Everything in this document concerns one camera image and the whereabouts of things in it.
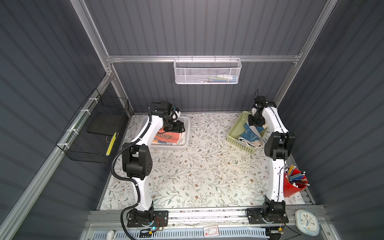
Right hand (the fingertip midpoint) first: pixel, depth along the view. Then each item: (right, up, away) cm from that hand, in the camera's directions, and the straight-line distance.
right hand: (254, 124), depth 102 cm
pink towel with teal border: (-60, -9, -3) cm, 60 cm away
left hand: (-51, -3, -10) cm, 52 cm away
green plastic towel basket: (-10, -4, +9) cm, 14 cm away
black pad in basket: (-89, 0, -26) cm, 93 cm away
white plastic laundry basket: (-47, +2, +2) cm, 47 cm away
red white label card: (-34, -51, -32) cm, 69 cm away
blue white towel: (-4, -7, -4) cm, 9 cm away
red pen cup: (+6, -28, -32) cm, 43 cm away
